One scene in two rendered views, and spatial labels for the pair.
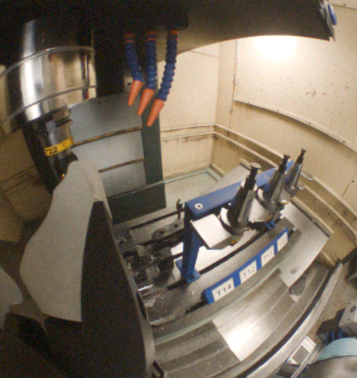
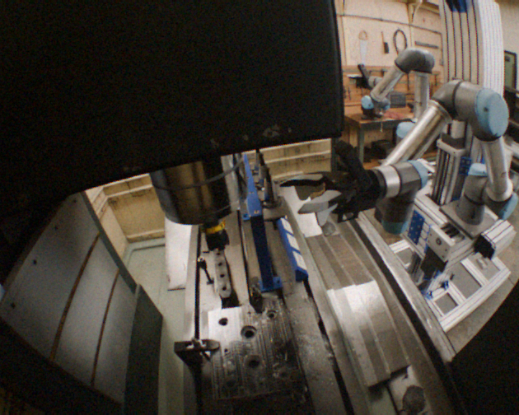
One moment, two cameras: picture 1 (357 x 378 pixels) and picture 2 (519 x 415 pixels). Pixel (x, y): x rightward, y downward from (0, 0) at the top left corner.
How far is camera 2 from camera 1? 0.56 m
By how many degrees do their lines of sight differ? 53
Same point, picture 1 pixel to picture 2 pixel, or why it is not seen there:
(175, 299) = (296, 299)
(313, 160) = not seen: hidden behind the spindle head
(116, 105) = (70, 220)
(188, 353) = (355, 319)
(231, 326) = (335, 281)
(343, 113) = not seen: hidden behind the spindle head
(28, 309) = not seen: outside the picture
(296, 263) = (304, 217)
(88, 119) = (58, 259)
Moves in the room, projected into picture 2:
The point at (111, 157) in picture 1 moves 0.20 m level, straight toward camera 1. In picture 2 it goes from (100, 293) to (155, 286)
